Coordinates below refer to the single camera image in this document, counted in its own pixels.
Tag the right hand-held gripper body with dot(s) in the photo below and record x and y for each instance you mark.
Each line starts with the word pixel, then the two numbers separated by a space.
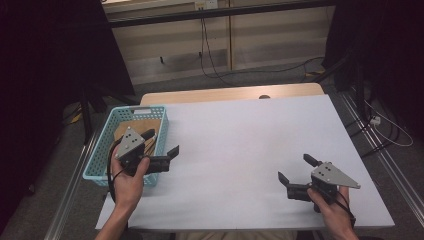
pixel 330 176

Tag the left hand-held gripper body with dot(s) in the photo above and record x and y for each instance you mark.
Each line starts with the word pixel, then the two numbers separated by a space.
pixel 130 145

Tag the tan pants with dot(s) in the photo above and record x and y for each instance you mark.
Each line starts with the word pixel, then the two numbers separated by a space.
pixel 140 126

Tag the light blue plastic basket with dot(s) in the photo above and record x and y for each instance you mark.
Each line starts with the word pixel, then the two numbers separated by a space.
pixel 100 153

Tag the person's right hand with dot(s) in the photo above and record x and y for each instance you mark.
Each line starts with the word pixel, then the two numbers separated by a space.
pixel 335 216

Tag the person's left hand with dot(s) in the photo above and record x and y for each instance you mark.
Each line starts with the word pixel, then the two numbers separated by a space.
pixel 128 190

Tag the black metal stand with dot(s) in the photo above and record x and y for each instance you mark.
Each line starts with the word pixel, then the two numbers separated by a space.
pixel 359 93
pixel 87 116

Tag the white table cover sheet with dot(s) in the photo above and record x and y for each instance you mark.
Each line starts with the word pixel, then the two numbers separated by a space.
pixel 250 133

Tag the white plug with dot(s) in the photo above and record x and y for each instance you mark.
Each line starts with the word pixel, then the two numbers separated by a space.
pixel 375 120

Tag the wooden table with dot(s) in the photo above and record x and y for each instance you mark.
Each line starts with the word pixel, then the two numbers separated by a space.
pixel 216 93

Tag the black curtain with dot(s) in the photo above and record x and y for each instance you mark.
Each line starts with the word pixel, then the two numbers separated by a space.
pixel 40 66
pixel 393 50

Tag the black horizontal bar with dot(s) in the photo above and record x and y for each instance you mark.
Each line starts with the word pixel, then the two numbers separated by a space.
pixel 216 12

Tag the aluminium floor rail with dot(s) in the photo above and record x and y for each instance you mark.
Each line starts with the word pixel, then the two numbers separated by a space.
pixel 66 196
pixel 393 170

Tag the white wall socket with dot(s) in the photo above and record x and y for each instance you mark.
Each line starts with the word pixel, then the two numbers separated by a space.
pixel 206 4

